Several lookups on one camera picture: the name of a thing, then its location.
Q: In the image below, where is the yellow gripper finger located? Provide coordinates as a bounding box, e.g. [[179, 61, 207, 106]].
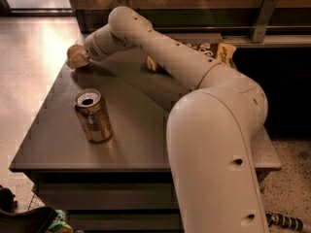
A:
[[67, 45, 82, 61], [68, 53, 89, 69]]

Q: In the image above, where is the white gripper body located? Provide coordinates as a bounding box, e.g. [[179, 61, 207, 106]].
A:
[[76, 46, 90, 66]]

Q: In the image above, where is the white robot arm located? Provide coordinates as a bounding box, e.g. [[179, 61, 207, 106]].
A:
[[67, 6, 268, 233]]

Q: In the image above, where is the gold soda can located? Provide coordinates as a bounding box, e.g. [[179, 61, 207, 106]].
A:
[[74, 88, 113, 143]]

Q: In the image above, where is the dark grey drawer cabinet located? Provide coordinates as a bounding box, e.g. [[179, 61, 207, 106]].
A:
[[9, 32, 282, 233]]

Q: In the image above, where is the brown chips bag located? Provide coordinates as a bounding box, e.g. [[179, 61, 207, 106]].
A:
[[147, 42, 236, 72]]

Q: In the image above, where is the dark chair seat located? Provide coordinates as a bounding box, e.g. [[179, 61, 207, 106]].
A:
[[0, 185, 57, 233]]

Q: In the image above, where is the colourful green cloth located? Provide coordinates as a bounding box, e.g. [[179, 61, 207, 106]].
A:
[[46, 210, 74, 233]]

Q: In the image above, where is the striped cylindrical tool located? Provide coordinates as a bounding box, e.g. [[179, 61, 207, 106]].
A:
[[265, 212, 311, 233]]

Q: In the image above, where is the right metal bracket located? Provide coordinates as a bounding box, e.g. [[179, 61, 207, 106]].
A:
[[249, 0, 278, 44]]

